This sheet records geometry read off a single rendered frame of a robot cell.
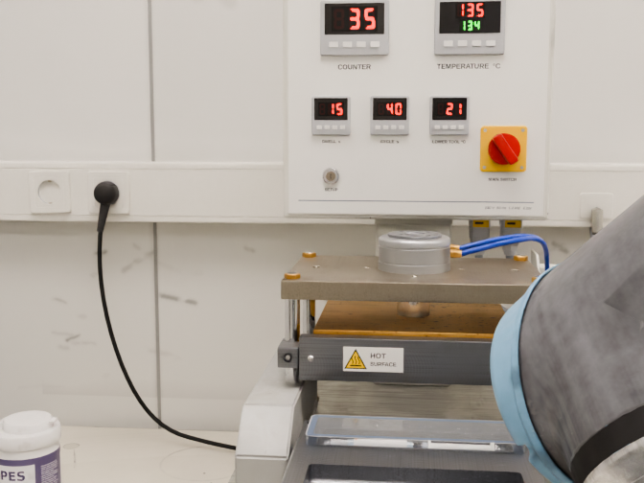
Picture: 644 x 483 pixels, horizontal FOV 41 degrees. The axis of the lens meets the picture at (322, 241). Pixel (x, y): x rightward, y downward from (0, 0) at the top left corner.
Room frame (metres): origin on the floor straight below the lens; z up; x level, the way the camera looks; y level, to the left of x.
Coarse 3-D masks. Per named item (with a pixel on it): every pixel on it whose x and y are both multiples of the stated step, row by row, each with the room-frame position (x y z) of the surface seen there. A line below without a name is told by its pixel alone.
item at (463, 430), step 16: (320, 416) 0.74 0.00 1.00; (336, 416) 0.74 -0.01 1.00; (352, 416) 0.74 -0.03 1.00; (320, 432) 0.70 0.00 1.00; (336, 432) 0.70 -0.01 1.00; (352, 432) 0.70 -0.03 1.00; (368, 432) 0.70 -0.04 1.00; (384, 432) 0.70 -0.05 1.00; (400, 432) 0.70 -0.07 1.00; (416, 432) 0.70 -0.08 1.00; (432, 432) 0.70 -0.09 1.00; (448, 432) 0.70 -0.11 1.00; (464, 432) 0.70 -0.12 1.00; (480, 432) 0.70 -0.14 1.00; (496, 432) 0.70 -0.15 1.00
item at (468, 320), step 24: (336, 312) 0.93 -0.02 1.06; (360, 312) 0.93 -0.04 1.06; (384, 312) 0.93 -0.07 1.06; (408, 312) 0.91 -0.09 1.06; (432, 312) 0.93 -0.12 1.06; (456, 312) 0.93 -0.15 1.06; (480, 312) 0.93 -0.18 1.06; (504, 312) 0.93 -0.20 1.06; (432, 336) 0.84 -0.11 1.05; (456, 336) 0.84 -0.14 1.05; (480, 336) 0.83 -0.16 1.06
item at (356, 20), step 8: (336, 8) 1.06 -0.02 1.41; (344, 8) 1.06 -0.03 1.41; (352, 8) 1.06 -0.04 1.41; (360, 8) 1.05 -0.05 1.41; (368, 8) 1.05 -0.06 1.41; (376, 8) 1.05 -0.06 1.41; (336, 16) 1.06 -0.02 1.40; (344, 16) 1.06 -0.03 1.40; (352, 16) 1.06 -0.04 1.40; (360, 16) 1.05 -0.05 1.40; (368, 16) 1.05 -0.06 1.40; (376, 16) 1.05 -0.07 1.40; (336, 24) 1.06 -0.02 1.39; (344, 24) 1.06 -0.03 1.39; (352, 24) 1.06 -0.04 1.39; (360, 24) 1.05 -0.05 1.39; (368, 24) 1.05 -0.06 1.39; (376, 24) 1.05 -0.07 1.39
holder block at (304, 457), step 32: (320, 448) 0.69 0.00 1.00; (352, 448) 0.69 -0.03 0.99; (288, 480) 0.62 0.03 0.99; (320, 480) 0.65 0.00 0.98; (352, 480) 0.65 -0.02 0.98; (384, 480) 0.65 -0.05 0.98; (416, 480) 0.65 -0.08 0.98; (448, 480) 0.64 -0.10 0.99; (480, 480) 0.64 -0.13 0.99; (512, 480) 0.64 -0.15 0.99
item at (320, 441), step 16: (368, 416) 0.74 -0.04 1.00; (384, 448) 0.69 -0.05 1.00; (400, 448) 0.68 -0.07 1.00; (416, 448) 0.68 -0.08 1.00; (432, 448) 0.68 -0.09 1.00; (448, 448) 0.68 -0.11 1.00; (464, 448) 0.68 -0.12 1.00; (480, 448) 0.68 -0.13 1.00; (496, 448) 0.68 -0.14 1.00; (512, 448) 0.67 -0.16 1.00
